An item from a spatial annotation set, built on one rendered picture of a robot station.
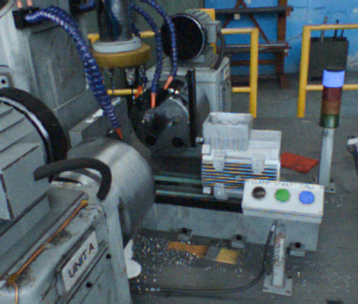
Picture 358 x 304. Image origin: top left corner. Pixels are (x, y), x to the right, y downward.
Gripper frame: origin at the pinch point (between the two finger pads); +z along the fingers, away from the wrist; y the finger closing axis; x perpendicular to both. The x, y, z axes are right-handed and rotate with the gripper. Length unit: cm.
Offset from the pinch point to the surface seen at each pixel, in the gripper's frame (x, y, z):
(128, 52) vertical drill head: -31, 58, -1
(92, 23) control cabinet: -249, 224, 191
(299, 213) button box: 3.5, 12.8, 10.6
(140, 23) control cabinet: -255, 176, 198
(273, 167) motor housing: -12.0, 19.9, 20.7
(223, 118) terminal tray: -27.2, 35.2, 21.7
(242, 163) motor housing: -12.3, 27.7, 20.1
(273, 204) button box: 2.4, 18.3, 10.4
